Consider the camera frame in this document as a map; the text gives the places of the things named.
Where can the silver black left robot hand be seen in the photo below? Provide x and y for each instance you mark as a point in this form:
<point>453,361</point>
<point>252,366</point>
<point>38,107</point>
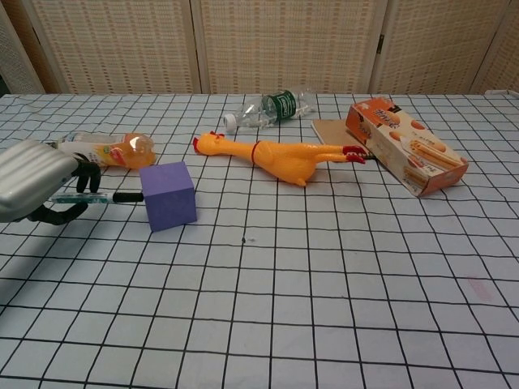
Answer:
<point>28,178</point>

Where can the purple foam cube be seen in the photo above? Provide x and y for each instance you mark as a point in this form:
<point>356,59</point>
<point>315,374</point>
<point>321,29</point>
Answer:
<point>168,196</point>

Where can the black grid white tablecloth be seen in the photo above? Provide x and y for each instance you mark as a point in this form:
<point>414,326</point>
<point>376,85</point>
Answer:
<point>259,308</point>

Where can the orange juice plastic bottle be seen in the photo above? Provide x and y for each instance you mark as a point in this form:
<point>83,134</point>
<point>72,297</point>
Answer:
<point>129,154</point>

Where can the woven folding screen panel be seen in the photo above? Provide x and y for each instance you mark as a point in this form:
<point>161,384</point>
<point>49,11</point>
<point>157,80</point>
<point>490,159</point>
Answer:
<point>504,52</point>
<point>434,44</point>
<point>288,44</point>
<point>117,44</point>
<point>10,48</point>

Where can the yellow rubber chicken toy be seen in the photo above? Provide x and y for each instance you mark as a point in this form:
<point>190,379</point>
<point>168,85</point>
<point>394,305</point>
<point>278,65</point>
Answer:
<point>284,156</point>

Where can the clear green label water bottle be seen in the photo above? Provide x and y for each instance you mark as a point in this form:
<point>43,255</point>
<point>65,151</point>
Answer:
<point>280,106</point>

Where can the brass screen hinge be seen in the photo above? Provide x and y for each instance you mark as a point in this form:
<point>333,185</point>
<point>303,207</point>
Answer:
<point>380,44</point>

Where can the orange biscuit stick box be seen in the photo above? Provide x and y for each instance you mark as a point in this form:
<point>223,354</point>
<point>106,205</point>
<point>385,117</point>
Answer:
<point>409,146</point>

